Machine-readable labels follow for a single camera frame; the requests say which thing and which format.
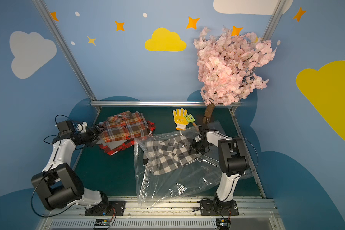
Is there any clear plastic vacuum bag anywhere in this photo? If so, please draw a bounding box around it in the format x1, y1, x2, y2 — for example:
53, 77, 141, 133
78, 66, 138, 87
134, 122, 225, 208

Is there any red tan plaid shirt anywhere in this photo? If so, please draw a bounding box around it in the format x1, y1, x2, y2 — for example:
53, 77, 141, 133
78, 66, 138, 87
99, 111, 150, 142

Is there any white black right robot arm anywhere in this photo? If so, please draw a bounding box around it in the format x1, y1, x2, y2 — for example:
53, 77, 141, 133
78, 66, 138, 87
189, 126, 249, 205

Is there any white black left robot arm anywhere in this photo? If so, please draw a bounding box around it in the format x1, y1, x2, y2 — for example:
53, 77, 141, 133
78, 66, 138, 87
31, 120, 112, 216

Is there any grey white checked shirt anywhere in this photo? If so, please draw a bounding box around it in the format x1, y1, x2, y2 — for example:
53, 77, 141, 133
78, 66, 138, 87
143, 136, 201, 176

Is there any green toy garden rake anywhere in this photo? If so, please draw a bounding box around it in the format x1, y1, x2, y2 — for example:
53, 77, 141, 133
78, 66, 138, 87
185, 114, 198, 128

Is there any yellow dotted work glove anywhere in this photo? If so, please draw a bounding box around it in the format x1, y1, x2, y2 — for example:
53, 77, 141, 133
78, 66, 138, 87
172, 108, 189, 130

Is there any right green circuit board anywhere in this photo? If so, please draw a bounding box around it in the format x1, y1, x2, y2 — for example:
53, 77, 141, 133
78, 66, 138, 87
216, 218, 231, 230

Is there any green circuit board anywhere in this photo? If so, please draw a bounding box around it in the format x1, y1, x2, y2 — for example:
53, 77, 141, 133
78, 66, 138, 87
216, 218, 231, 230
94, 218, 112, 229

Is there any pink cherry blossom tree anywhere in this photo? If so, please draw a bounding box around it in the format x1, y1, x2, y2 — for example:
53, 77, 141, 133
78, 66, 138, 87
194, 27, 276, 124

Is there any left green circuit board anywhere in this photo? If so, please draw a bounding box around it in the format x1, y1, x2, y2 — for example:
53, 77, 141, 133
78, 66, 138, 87
94, 218, 112, 229

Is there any aluminium back frame rail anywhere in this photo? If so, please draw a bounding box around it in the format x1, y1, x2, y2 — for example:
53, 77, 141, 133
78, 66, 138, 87
90, 100, 242, 108

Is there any right aluminium corner post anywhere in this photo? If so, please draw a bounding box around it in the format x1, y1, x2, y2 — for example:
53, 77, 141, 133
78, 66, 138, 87
230, 0, 287, 117

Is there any aluminium corner post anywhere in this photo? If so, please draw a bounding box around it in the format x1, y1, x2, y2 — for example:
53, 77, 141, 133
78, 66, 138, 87
230, 0, 287, 117
32, 0, 97, 102

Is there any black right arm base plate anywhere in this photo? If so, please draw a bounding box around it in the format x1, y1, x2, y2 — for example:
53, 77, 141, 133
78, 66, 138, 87
199, 199, 239, 216

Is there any aluminium front rail platform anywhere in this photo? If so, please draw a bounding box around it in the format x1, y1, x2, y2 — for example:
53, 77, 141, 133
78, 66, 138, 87
37, 196, 285, 230

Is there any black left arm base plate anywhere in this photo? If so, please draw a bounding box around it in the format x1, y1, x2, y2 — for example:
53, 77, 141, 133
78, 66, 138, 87
84, 200, 126, 217

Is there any left aluminium corner post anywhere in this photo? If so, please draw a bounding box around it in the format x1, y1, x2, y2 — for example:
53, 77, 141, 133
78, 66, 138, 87
32, 0, 97, 102

